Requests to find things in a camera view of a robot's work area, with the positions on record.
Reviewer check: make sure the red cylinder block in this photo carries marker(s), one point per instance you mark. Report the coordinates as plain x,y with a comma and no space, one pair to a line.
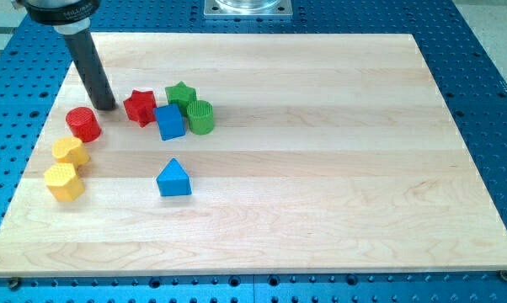
83,124

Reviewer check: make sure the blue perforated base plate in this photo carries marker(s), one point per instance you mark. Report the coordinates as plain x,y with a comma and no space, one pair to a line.
35,62

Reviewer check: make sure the yellow hexagon block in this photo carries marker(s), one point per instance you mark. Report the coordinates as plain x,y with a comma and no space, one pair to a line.
63,182

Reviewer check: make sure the right board corner screw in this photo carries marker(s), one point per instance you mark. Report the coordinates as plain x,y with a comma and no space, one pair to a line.
502,275

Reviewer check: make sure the yellow heart block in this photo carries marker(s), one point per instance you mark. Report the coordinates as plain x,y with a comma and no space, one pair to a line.
70,150

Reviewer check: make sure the green star block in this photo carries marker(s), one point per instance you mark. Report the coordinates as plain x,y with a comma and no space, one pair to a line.
182,95

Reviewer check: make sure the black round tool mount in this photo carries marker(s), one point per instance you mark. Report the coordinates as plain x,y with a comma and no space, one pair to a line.
67,17

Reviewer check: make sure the green cylinder block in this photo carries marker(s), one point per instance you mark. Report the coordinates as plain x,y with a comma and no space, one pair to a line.
200,116

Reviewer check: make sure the blue triangle block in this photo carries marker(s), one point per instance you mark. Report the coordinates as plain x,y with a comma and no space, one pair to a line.
173,180

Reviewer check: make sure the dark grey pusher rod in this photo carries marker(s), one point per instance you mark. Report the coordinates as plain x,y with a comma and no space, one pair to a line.
90,69

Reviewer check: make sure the red star block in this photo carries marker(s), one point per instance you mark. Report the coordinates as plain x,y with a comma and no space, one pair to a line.
139,107

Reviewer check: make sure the board corner screw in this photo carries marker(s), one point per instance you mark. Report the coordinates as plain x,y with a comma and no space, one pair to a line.
502,275
13,283

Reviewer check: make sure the light wooden board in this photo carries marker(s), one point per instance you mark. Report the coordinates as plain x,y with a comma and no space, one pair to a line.
331,154

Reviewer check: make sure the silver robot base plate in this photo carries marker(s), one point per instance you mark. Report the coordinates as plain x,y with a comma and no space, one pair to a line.
243,8

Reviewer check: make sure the blue cube block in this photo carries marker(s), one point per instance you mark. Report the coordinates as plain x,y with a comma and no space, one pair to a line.
169,121

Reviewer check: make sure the left board corner screw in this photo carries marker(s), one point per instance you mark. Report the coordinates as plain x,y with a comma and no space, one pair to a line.
13,283

